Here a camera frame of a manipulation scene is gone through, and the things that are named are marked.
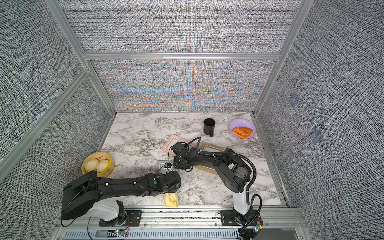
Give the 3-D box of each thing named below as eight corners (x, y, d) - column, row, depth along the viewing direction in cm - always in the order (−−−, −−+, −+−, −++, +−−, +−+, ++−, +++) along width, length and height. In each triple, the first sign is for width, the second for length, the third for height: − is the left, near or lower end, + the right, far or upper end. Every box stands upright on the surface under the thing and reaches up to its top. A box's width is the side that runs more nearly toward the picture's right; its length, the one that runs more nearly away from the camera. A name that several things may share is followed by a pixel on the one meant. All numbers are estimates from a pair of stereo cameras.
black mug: (203, 138, 107) (204, 128, 98) (203, 128, 113) (204, 117, 104) (214, 138, 107) (216, 128, 98) (212, 128, 113) (214, 117, 104)
